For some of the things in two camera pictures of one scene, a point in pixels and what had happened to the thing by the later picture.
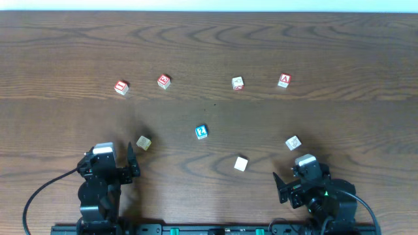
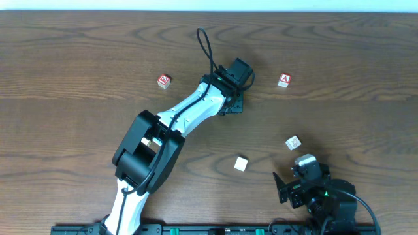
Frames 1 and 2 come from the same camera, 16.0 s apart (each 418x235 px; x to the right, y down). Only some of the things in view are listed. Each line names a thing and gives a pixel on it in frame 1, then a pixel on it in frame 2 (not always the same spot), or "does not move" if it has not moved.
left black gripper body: x=115 y=173 -> x=236 y=106
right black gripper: x=296 y=188 does not move
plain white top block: x=241 y=164 does not move
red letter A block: x=285 y=79 does not move
